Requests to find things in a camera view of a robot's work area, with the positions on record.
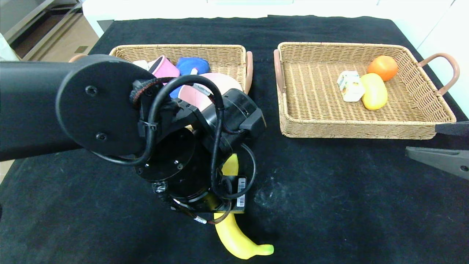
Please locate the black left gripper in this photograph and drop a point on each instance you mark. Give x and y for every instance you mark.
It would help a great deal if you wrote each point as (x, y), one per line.
(240, 193)

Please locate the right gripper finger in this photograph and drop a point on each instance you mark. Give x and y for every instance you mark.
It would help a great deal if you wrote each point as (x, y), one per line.
(443, 159)
(454, 128)

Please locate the yellow banana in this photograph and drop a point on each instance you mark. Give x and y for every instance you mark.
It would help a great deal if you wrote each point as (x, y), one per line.
(234, 238)

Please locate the yellow mango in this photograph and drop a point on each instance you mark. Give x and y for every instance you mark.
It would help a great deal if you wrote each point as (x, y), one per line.
(375, 93)

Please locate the small juice carton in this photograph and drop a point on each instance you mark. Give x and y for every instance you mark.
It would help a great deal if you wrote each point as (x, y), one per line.
(350, 88)

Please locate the white marker with pink caps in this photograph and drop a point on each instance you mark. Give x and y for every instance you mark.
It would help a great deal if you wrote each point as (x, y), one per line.
(194, 71)

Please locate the blue towel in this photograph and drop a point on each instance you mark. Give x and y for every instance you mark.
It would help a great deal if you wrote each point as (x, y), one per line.
(187, 65)

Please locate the pink saucepan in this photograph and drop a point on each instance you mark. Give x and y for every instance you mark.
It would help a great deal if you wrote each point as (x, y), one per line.
(166, 68)

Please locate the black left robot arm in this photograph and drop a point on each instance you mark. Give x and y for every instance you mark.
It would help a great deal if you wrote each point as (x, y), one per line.
(55, 106)

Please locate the orange fruit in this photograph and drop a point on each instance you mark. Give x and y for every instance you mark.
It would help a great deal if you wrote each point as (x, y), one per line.
(383, 68)

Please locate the black tablecloth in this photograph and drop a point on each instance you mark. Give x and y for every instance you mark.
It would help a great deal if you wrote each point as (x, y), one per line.
(348, 205)

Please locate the pink bowl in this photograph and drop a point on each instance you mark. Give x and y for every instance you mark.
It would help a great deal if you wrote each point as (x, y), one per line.
(194, 97)

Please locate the white squeeze tube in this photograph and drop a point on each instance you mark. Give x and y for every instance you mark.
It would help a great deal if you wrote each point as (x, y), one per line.
(141, 65)

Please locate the brass floor socket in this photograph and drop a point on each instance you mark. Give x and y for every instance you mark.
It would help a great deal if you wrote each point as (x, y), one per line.
(81, 50)

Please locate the white table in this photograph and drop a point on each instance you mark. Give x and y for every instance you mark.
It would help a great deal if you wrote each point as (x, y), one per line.
(102, 11)

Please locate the white cloth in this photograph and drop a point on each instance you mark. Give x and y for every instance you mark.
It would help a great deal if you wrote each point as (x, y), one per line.
(5, 51)

